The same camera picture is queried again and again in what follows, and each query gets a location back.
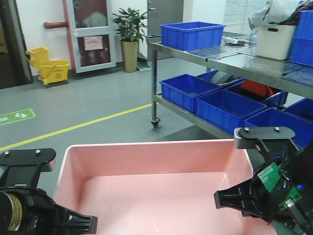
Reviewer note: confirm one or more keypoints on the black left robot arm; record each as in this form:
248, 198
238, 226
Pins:
26, 209

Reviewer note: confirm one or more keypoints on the green circuit board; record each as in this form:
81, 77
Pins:
280, 189

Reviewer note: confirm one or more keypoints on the pink plastic bin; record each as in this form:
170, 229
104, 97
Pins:
157, 188

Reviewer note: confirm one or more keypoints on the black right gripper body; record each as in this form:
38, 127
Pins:
281, 153

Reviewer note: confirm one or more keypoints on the grey jacket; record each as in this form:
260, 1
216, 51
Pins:
275, 11

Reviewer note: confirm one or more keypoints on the blue bin shelf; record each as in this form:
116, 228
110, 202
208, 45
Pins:
183, 90
227, 110

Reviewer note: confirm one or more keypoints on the green potted plant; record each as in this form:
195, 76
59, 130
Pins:
130, 27

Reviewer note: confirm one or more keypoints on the blue bin lower shelf middle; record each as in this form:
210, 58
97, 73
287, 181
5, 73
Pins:
227, 110

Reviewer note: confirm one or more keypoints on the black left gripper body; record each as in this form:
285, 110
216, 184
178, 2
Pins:
24, 208

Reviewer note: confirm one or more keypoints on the blue bin on table top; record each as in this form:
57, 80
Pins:
190, 36

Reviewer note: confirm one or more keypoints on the steel shelf table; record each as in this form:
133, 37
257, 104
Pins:
234, 61

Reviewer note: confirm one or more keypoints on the cream white storage bin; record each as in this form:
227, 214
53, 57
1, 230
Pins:
274, 41

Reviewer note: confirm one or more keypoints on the stacked large blue crates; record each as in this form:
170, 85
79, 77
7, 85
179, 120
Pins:
302, 43

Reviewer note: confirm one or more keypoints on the blue bin lower shelf left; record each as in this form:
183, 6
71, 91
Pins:
183, 90

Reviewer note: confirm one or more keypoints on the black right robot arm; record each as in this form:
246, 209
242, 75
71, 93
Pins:
302, 170

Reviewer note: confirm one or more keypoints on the fire hose cabinet door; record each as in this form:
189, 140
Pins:
90, 34

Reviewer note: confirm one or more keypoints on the yellow mop bucket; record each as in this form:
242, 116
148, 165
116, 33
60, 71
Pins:
50, 71

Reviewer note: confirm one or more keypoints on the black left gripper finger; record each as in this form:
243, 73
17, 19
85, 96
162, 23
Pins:
76, 223
43, 158

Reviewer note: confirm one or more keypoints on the clear water bottle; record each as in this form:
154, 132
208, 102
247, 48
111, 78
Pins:
252, 45

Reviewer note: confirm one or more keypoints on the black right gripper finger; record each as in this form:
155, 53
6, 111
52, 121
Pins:
239, 197
248, 137

